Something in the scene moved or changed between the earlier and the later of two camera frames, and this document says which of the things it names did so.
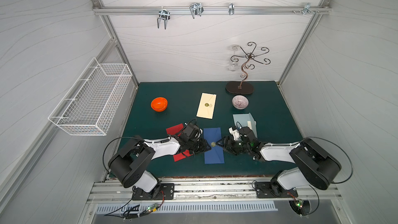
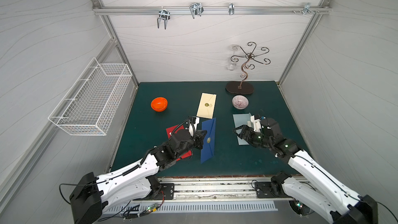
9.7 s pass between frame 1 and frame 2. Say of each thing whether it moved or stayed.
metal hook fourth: stayed
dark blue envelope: moved
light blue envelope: stayed
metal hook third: stayed
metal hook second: stayed
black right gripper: moved
